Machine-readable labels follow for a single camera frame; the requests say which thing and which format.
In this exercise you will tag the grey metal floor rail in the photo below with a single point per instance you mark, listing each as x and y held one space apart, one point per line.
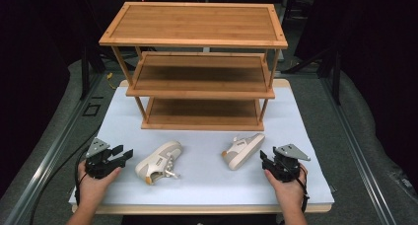
358 146
49 159

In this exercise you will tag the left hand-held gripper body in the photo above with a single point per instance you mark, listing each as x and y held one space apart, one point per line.
98 164

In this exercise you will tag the person's left hand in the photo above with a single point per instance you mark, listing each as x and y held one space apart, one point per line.
92 190

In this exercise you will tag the person's right hand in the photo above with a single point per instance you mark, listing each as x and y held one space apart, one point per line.
289 195

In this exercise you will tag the white table mat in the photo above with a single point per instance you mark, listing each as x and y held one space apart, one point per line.
203 185

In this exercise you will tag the black stand pole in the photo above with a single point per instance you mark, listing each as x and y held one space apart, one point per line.
85 77
336 80

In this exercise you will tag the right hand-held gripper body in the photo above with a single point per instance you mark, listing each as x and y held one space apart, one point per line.
286 167

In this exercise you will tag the small yellow floor item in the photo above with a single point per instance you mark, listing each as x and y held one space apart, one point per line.
109 76

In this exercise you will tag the white beige sneaker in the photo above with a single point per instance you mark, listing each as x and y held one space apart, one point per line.
243 149
161 161

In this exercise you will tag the wooden three-tier shoe rack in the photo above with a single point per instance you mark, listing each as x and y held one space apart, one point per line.
194 24

